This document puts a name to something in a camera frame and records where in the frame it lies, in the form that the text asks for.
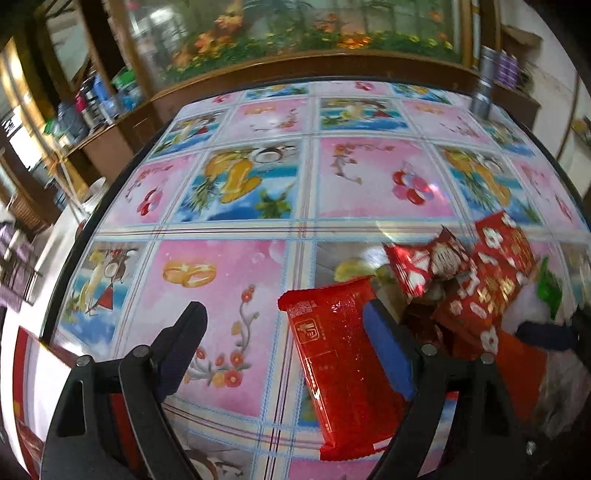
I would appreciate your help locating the red heart-print snack packet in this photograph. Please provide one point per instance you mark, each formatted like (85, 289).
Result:
(425, 267)

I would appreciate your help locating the red flower-print snack bag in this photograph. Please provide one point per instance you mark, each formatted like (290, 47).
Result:
(494, 281)

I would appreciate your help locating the silver flashlight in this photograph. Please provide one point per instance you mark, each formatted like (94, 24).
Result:
(484, 87)

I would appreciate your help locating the grey-blue thermos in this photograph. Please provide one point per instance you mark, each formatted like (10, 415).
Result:
(69, 122)

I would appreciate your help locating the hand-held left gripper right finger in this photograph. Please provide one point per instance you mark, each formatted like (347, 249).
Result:
(383, 346)

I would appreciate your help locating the blue thermos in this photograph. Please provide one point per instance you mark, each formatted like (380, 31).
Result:
(104, 94)

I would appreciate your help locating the green snack packet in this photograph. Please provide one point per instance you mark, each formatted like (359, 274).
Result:
(549, 288)

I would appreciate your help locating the black thermos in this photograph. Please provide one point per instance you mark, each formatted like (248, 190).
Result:
(94, 108)

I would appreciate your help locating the red thermos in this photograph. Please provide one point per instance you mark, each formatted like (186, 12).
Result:
(81, 101)

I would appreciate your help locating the shiny red snack packet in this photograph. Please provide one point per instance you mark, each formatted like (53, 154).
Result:
(341, 369)

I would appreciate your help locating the glass flower display case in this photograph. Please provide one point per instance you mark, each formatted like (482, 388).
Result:
(300, 27)

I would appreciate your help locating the red tray box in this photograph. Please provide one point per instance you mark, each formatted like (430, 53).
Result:
(37, 369)

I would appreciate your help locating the purple clothed table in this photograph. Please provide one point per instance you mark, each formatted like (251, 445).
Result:
(14, 258)

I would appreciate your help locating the cardboard box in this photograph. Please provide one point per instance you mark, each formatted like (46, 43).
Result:
(519, 37)

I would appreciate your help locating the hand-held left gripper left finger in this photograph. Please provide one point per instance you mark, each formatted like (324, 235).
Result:
(178, 355)

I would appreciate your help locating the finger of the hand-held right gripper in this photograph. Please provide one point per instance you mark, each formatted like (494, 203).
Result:
(549, 336)

